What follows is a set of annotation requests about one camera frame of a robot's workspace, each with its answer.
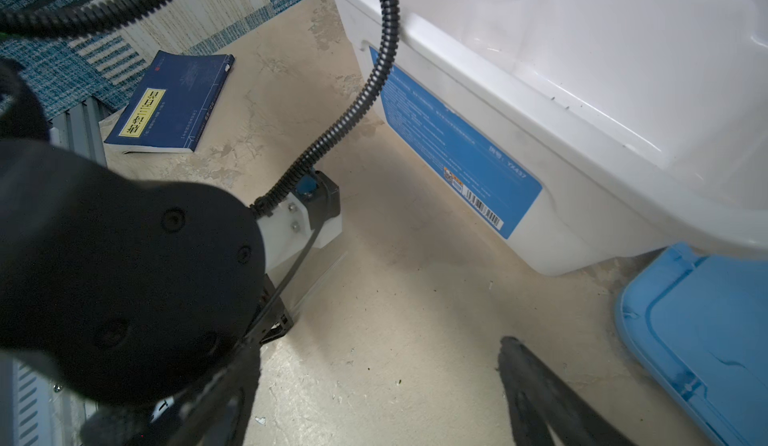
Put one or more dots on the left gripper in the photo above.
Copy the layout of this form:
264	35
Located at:
272	321

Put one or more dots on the blue plastic bin lid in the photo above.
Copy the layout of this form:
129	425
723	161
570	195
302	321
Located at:
698	325

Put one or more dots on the white plastic storage bin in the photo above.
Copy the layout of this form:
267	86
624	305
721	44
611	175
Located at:
585	130

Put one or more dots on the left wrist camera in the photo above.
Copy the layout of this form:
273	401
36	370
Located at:
314	204

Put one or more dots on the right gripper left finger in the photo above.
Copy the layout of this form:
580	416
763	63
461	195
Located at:
216	408

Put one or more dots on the dark blue notebook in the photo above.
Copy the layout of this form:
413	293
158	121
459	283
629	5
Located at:
171	105

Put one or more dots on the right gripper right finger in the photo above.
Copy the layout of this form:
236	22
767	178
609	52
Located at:
541	406

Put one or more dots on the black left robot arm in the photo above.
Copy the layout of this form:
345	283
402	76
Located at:
128	292

